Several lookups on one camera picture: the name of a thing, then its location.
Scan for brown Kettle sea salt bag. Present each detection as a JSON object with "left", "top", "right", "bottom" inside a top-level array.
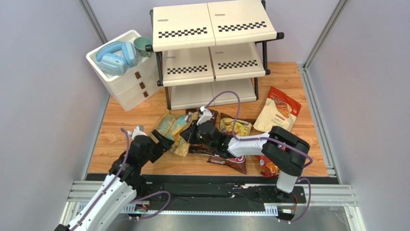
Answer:
[{"left": 185, "top": 108, "right": 218, "bottom": 156}]

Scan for tan teal chips bag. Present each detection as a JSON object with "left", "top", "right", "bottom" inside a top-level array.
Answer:
[{"left": 153, "top": 110, "right": 198, "bottom": 157}]

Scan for Chuba cassava chips bag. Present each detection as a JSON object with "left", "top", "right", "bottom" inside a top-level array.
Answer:
[{"left": 207, "top": 113, "right": 255, "bottom": 175}]

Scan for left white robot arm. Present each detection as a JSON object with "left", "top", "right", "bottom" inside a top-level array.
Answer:
[{"left": 56, "top": 125, "right": 174, "bottom": 231}]

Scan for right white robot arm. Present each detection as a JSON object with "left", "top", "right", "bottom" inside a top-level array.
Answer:
[{"left": 180, "top": 121, "right": 313, "bottom": 193}]

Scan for cream red cassava chips bag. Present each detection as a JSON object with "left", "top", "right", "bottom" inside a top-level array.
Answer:
[{"left": 253, "top": 87, "right": 301, "bottom": 132}]

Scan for cream three-tier shelf rack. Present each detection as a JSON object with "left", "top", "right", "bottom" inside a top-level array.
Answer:
[{"left": 146, "top": 0, "right": 284, "bottom": 110}]

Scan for white stacked drawer unit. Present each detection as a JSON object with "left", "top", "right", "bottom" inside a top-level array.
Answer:
[{"left": 86, "top": 30, "right": 161, "bottom": 111}]

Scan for red Doritos bag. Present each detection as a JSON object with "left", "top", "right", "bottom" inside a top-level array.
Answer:
[{"left": 257, "top": 155, "right": 280, "bottom": 178}]

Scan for light blue headphones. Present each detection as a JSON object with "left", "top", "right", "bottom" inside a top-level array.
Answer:
[{"left": 95, "top": 41, "right": 139, "bottom": 76}]

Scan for green ceramic cup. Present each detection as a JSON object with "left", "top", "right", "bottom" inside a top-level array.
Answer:
[{"left": 133, "top": 37, "right": 153, "bottom": 58}]

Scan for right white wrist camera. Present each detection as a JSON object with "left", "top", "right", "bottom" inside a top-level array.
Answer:
[{"left": 196, "top": 106, "right": 212, "bottom": 125}]

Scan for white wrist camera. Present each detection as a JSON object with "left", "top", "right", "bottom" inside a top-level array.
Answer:
[
  {"left": 196, "top": 106, "right": 212, "bottom": 125},
  {"left": 127, "top": 125, "right": 147, "bottom": 140}
]

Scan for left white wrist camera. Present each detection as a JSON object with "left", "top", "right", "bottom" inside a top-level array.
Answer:
[{"left": 127, "top": 125, "right": 147, "bottom": 140}]

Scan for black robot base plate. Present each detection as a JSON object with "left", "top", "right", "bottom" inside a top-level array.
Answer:
[{"left": 86, "top": 173, "right": 340, "bottom": 212}]

